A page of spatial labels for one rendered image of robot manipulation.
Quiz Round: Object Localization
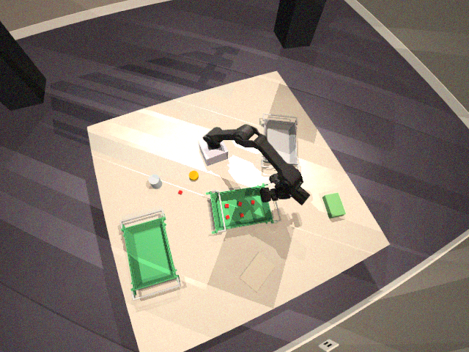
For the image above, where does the green rectangular block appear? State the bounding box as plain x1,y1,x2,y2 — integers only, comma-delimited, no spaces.
322,192,346,219

